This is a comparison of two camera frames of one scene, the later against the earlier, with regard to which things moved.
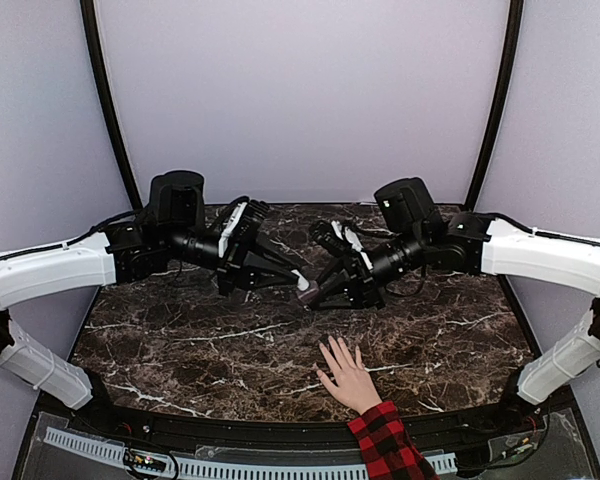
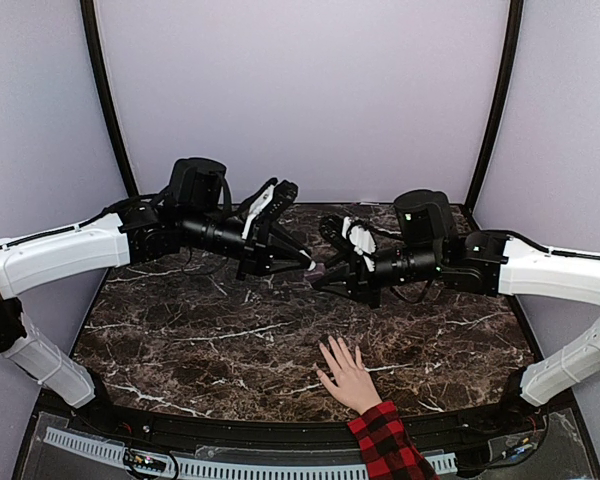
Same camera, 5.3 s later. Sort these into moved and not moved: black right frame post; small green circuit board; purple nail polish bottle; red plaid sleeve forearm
Moved: purple nail polish bottle
Not moved: red plaid sleeve forearm; black right frame post; small green circuit board
